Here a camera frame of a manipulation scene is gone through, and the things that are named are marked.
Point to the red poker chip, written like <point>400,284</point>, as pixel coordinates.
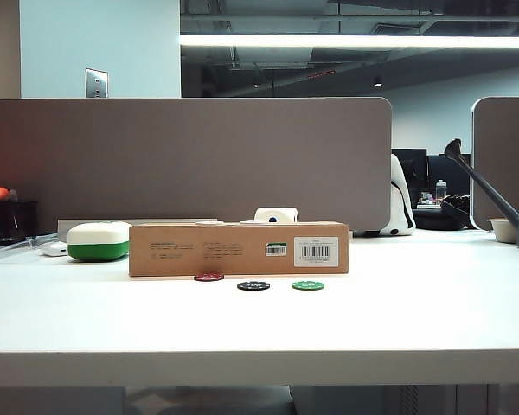
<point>209,276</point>

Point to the brown cardboard box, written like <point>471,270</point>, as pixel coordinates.
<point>225,259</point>

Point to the black poker chip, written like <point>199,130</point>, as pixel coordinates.
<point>253,285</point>

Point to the green poker chip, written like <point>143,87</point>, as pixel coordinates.
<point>305,285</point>

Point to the wide brown desk partition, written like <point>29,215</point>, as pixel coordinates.
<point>220,164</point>

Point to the white black figure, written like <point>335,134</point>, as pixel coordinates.
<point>401,207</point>

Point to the black computer monitor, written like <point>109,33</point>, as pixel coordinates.
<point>415,173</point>
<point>452,173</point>

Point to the white green mahjong tile block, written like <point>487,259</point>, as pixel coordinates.
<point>98,241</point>

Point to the black bag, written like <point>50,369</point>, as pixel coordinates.
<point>437,220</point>

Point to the ceiling light strip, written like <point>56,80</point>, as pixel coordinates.
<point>328,41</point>

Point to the small clear bottle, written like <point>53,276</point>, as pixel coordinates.
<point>441,189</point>

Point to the white earbuds case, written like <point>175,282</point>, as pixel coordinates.
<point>54,249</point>

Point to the grey watering can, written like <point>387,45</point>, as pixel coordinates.
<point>484,181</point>

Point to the clear acrylic lid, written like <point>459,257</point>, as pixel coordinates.
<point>21,244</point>

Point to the black mesh pen holder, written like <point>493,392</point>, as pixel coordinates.
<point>17,220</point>

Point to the narrow brown desk partition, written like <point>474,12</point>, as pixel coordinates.
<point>501,173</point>

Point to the beige bowl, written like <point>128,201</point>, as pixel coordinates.
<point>504,230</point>

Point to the metal wall plate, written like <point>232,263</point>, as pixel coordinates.
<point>96,83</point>

